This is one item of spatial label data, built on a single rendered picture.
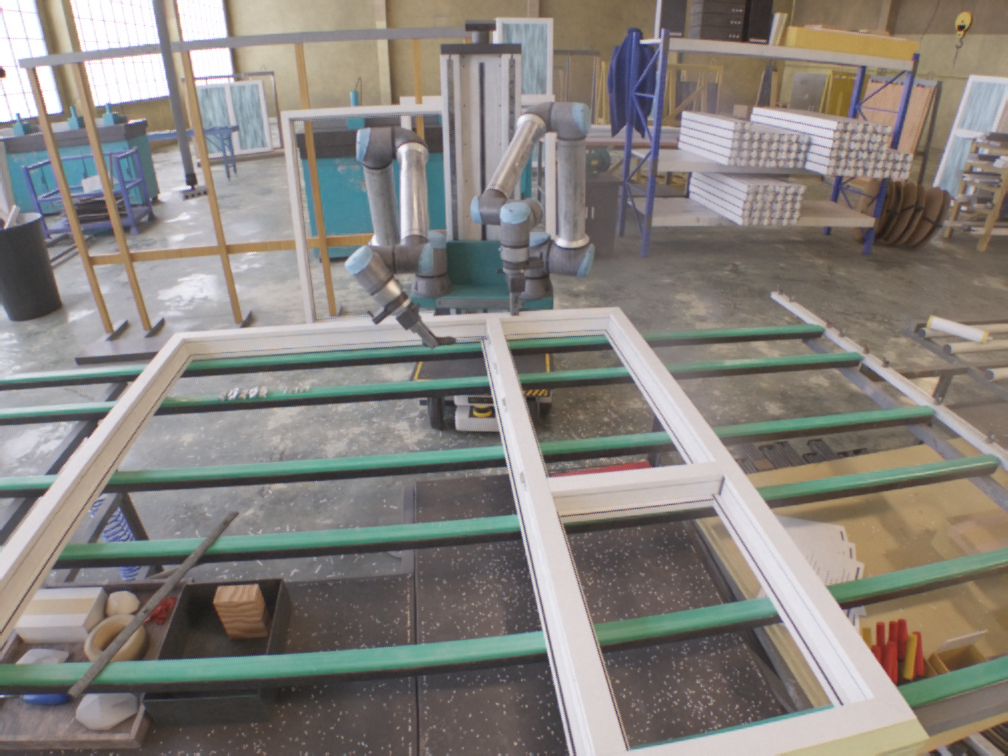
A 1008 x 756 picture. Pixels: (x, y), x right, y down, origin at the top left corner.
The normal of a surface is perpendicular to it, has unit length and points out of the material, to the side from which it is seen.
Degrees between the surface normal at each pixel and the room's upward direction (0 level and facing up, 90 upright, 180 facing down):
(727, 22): 90
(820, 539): 0
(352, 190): 90
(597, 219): 90
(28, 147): 90
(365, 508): 0
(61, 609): 0
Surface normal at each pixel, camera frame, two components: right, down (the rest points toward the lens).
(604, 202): 0.14, 0.50
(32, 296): 0.75, 0.39
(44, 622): 0.00, -0.87
